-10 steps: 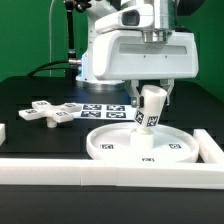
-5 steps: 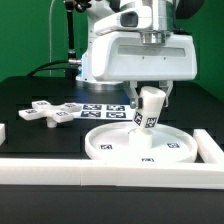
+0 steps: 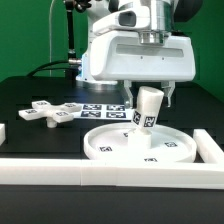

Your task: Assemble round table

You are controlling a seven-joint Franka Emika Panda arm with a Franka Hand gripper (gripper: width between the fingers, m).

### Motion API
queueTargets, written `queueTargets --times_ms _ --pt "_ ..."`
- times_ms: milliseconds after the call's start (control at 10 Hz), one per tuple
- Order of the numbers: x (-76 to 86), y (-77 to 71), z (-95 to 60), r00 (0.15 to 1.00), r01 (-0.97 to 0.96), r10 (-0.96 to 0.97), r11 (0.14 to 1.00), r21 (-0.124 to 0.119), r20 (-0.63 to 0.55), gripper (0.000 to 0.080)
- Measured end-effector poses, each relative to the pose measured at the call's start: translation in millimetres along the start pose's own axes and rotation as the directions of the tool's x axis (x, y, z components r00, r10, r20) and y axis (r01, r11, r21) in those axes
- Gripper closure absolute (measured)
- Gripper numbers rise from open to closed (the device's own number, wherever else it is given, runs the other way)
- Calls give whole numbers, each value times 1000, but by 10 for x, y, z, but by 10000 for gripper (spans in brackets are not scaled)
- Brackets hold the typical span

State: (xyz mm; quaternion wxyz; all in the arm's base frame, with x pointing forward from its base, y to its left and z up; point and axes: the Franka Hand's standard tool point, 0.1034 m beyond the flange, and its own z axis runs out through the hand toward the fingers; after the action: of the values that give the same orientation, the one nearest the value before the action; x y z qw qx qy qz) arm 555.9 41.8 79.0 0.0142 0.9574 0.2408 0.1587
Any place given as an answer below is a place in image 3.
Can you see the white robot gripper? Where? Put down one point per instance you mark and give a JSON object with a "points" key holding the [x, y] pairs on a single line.
{"points": [[118, 55]]}

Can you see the white round table top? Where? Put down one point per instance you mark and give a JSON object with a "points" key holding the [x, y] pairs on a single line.
{"points": [[124, 142]]}

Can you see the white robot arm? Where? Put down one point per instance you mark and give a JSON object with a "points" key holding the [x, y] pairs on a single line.
{"points": [[164, 14]]}

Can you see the white marker sheet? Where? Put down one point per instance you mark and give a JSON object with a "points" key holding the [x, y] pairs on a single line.
{"points": [[104, 112]]}

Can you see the white right fence bar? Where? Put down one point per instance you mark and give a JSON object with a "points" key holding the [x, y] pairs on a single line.
{"points": [[208, 149]]}

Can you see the white fence bar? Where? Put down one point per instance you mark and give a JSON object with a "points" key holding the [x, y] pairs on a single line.
{"points": [[208, 149], [91, 172]]}

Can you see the white cross-shaped table base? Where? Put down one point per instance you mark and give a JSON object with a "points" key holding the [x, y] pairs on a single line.
{"points": [[54, 114]]}

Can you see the white left fence block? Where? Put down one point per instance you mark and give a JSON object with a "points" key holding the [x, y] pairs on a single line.
{"points": [[2, 133]]}

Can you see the white front fence bar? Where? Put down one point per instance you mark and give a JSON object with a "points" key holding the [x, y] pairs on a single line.
{"points": [[91, 172]]}

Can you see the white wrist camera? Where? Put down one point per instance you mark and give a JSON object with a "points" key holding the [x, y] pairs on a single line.
{"points": [[129, 19]]}

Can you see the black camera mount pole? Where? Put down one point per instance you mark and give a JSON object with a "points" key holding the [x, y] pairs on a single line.
{"points": [[80, 6]]}

